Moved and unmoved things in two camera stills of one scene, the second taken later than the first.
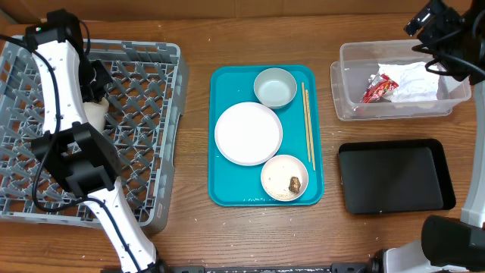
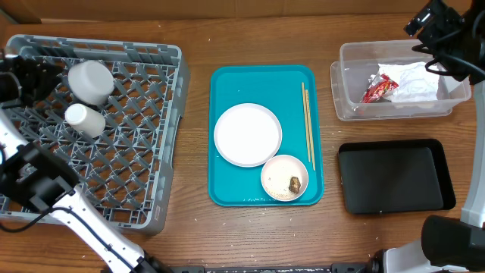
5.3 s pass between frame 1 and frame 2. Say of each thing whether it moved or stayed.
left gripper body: moved
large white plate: stayed
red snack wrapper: stayed
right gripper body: stayed
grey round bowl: moved
